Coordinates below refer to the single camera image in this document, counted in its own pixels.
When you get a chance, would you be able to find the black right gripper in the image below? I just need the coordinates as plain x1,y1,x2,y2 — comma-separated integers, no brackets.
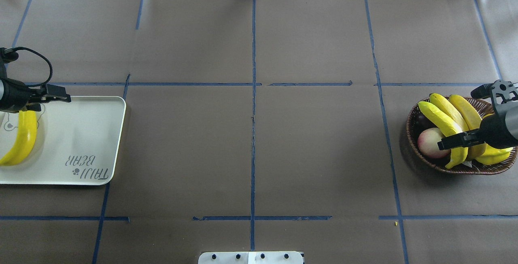
437,79,518,150

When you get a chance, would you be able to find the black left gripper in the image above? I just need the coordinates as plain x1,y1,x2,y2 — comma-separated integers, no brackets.
0,78,72,113

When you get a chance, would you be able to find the yellow banana moved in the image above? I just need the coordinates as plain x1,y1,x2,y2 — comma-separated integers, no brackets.
418,100,468,169
0,111,38,166

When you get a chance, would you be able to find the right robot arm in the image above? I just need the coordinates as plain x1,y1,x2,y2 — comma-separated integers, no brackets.
438,80,518,150

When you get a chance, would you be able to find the yellow banana in basket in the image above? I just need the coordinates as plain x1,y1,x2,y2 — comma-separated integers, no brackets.
429,94,469,132

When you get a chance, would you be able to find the brown wicker basket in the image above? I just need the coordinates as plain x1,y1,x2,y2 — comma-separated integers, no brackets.
401,97,517,175

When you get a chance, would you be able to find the yellow banana at edge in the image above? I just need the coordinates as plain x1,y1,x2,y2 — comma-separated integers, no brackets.
448,94,487,161

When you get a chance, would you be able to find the yellow starfruit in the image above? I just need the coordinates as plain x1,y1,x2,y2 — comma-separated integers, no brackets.
467,143,513,165

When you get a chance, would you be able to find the pink white peach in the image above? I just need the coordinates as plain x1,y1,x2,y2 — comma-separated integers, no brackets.
417,128,451,159

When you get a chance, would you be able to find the white rectangular bear tray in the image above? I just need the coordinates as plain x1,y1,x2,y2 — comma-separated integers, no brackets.
0,96,126,186

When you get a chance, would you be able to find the red apple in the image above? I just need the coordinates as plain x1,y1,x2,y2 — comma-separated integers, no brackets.
414,112,437,132

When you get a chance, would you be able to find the black braided cable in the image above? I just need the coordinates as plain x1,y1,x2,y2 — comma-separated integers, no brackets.
0,47,54,87

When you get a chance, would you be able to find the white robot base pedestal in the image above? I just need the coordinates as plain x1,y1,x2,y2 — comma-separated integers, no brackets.
198,251,305,264

